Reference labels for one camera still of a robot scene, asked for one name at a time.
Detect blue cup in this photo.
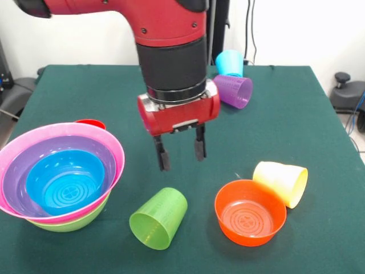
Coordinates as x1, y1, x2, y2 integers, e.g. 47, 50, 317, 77
215, 50, 244, 78

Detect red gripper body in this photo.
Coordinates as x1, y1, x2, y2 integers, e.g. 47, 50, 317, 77
137, 79, 221, 137

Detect black cable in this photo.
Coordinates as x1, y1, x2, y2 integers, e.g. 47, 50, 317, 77
243, 0, 251, 59
250, 0, 258, 65

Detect orange bowl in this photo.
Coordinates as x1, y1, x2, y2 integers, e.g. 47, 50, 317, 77
214, 179, 287, 247

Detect green cup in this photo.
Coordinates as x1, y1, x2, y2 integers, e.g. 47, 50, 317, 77
129, 187, 189, 251

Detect purple cup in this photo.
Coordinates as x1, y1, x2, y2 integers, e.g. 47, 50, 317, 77
213, 74, 254, 110

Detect green bowl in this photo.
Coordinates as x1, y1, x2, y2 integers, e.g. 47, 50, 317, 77
25, 190, 112, 233

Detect blue cable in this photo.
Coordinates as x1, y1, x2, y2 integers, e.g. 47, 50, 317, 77
345, 91, 365, 135

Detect yellow cup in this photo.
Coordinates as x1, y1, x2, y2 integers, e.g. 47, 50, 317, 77
252, 161, 309, 209

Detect red cup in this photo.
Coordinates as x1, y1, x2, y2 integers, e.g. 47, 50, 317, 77
72, 119, 107, 131

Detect black equipment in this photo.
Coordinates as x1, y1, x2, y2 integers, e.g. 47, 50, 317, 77
0, 39, 15, 91

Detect blue bowl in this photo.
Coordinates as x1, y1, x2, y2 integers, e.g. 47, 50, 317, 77
25, 149, 106, 216

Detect purple bowl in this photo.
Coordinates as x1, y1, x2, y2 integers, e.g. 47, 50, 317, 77
2, 135, 117, 217

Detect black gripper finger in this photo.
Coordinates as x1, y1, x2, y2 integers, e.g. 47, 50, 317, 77
193, 125, 207, 162
153, 135, 171, 172

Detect pink bowl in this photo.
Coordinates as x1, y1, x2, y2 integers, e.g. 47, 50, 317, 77
0, 122, 125, 224

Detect dark green table cloth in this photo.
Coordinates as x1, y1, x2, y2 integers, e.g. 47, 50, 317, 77
0, 64, 365, 274

